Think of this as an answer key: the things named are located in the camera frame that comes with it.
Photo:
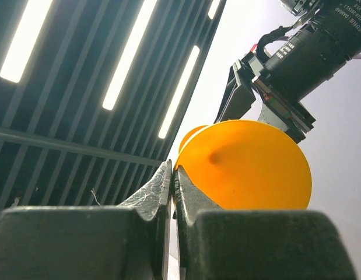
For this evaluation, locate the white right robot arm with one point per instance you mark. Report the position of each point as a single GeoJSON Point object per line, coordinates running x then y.
{"type": "Point", "coordinates": [290, 62]}

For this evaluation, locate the orange plastic wine glass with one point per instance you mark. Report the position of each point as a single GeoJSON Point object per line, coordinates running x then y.
{"type": "Point", "coordinates": [246, 165]}

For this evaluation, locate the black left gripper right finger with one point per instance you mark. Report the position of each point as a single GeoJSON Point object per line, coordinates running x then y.
{"type": "Point", "coordinates": [223, 244]}

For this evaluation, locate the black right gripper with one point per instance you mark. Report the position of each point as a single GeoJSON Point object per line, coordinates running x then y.
{"type": "Point", "coordinates": [278, 110]}

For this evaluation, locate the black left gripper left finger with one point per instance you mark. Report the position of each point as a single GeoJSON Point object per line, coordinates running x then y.
{"type": "Point", "coordinates": [125, 241]}

